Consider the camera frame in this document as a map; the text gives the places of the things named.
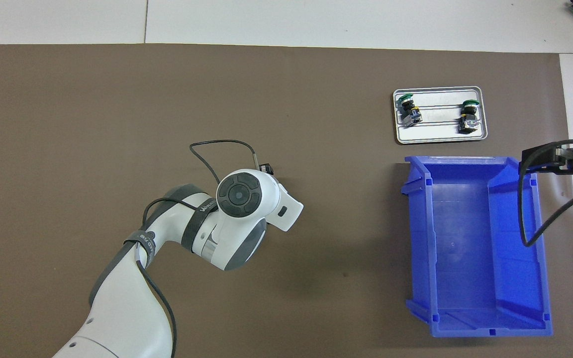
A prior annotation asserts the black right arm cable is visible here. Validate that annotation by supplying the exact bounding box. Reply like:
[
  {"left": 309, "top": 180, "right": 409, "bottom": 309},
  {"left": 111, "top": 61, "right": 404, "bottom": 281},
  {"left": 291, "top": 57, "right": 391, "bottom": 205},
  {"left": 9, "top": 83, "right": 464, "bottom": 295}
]
[{"left": 518, "top": 139, "right": 573, "bottom": 248}]

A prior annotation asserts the blue plastic storage bin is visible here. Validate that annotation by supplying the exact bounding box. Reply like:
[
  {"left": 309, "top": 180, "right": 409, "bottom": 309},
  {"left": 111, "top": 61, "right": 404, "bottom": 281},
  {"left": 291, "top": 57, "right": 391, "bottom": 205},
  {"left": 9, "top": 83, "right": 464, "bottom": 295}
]
[{"left": 400, "top": 155, "right": 554, "bottom": 339}]

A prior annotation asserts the grey metal tray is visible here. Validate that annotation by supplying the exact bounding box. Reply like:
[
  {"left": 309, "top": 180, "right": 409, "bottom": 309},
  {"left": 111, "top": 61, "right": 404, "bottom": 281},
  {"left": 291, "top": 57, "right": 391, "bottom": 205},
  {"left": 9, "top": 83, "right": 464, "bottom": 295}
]
[{"left": 392, "top": 86, "right": 489, "bottom": 145}]

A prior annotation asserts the green cap push button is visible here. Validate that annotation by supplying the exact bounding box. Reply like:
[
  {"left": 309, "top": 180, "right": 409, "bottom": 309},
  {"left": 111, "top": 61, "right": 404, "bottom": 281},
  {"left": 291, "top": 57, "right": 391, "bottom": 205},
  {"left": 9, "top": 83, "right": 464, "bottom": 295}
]
[
  {"left": 458, "top": 99, "right": 481, "bottom": 135},
  {"left": 397, "top": 93, "right": 424, "bottom": 126}
]

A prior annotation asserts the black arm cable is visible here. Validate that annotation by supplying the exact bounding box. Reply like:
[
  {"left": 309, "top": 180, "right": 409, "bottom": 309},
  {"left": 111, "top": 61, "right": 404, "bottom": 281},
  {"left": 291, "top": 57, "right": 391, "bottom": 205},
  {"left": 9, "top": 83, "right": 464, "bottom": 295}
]
[
  {"left": 135, "top": 139, "right": 262, "bottom": 358},
  {"left": 518, "top": 139, "right": 573, "bottom": 248}
]

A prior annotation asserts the brown paper table mat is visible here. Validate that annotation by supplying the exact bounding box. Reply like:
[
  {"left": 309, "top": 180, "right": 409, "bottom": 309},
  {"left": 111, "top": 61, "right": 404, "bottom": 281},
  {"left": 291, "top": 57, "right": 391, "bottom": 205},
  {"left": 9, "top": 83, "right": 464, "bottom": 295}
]
[{"left": 0, "top": 44, "right": 573, "bottom": 358}]

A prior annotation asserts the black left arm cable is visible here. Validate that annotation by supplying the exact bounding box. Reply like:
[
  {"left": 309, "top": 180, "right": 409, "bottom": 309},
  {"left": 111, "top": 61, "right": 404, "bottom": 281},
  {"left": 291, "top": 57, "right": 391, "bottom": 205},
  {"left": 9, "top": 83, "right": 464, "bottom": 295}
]
[{"left": 135, "top": 139, "right": 262, "bottom": 358}]

